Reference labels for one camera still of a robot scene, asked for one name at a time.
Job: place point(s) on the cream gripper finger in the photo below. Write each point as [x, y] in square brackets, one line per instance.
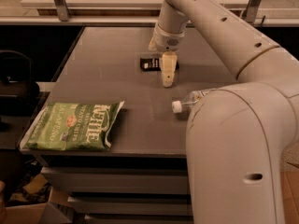
[168, 67]
[152, 46]

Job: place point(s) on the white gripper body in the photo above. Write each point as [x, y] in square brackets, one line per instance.
[168, 41]

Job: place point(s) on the black rxbar chocolate bar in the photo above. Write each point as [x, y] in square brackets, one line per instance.
[151, 64]

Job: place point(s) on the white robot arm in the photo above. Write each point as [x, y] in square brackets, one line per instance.
[236, 134]

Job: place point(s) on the green jalapeno chip bag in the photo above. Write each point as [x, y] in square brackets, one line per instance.
[67, 126]

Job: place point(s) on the clear plastic water bottle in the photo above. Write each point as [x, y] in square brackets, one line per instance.
[187, 103]

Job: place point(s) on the grey drawer cabinet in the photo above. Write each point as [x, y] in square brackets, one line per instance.
[143, 178]

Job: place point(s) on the cardboard box lower right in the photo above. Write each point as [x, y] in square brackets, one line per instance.
[290, 191]

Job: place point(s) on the cardboard box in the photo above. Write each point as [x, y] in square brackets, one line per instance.
[55, 211]
[290, 191]

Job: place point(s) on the cardboard box lower left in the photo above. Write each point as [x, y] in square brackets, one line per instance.
[55, 211]

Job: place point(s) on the left metal railing post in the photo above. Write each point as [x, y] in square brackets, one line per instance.
[62, 10]

